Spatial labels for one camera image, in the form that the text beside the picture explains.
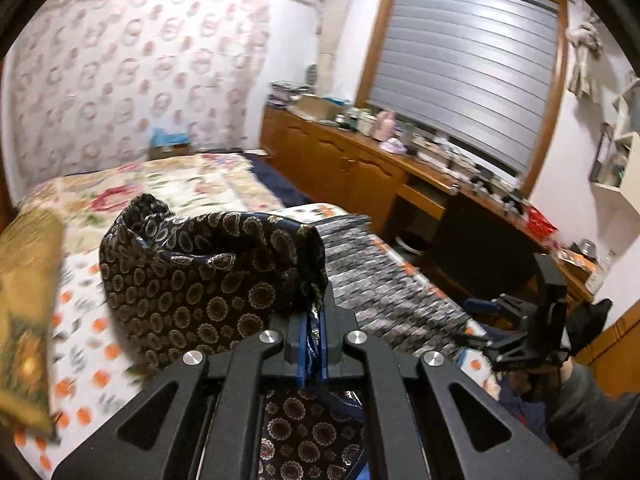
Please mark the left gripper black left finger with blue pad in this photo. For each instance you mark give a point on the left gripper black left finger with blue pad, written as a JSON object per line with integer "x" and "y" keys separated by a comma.
{"x": 201, "y": 418}

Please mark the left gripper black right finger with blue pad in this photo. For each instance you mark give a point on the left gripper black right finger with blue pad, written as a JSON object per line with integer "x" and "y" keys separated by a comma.
{"x": 423, "y": 417}

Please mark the navy patterned satin pajama top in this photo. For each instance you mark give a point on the navy patterned satin pajama top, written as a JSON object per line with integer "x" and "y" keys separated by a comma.
{"x": 208, "y": 282}

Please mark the grey sleeved right forearm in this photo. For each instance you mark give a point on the grey sleeved right forearm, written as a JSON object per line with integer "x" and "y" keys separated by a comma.
{"x": 596, "y": 434}

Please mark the person's right hand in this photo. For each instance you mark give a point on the person's right hand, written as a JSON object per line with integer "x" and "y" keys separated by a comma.
{"x": 561, "y": 383}

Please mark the long wooden sideboard cabinet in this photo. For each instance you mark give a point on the long wooden sideboard cabinet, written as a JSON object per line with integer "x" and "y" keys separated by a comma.
{"x": 465, "y": 241}

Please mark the orange print white bedsheet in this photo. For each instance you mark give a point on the orange print white bedsheet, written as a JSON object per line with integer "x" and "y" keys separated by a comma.
{"x": 92, "y": 376}

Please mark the grey zebra window blind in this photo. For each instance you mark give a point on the grey zebra window blind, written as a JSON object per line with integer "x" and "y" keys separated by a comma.
{"x": 479, "y": 71}

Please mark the blue topped box behind bed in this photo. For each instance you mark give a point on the blue topped box behind bed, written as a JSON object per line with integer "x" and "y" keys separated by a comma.
{"x": 166, "y": 145}

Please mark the hanging beige cloth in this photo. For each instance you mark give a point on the hanging beige cloth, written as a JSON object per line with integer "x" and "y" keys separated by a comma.
{"x": 588, "y": 49}

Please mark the cardboard box on cabinet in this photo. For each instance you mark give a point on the cardboard box on cabinet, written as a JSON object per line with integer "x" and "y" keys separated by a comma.
{"x": 315, "y": 109}

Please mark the pink circle patterned curtain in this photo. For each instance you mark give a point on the pink circle patterned curtain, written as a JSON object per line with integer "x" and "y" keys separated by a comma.
{"x": 92, "y": 80}

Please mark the beige tied side curtain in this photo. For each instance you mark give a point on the beige tied side curtain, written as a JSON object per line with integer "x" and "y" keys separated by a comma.
{"x": 332, "y": 22}

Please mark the white wall shelf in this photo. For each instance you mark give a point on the white wall shelf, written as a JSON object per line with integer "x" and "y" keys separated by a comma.
{"x": 614, "y": 177}

